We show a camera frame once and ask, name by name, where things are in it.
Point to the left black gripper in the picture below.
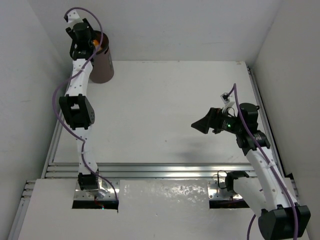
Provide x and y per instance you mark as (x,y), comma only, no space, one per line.
(72,53)

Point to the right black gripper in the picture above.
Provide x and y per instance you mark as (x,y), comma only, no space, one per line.
(211,120)

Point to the orange bottle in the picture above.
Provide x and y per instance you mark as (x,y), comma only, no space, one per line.
(95,43)

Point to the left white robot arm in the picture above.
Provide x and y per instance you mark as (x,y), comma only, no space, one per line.
(77,111)

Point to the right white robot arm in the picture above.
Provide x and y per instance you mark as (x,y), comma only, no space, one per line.
(278,213)

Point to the brown plastic waste bin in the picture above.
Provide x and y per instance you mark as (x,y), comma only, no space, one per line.
(103,69)

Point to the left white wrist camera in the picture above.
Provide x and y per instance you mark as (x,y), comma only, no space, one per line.
(72,17)

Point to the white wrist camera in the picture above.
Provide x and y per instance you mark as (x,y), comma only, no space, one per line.
(228,101)
(72,17)

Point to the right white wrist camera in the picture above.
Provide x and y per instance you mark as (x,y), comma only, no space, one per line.
(228,101)

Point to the aluminium front rail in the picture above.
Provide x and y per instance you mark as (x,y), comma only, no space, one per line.
(171,170)

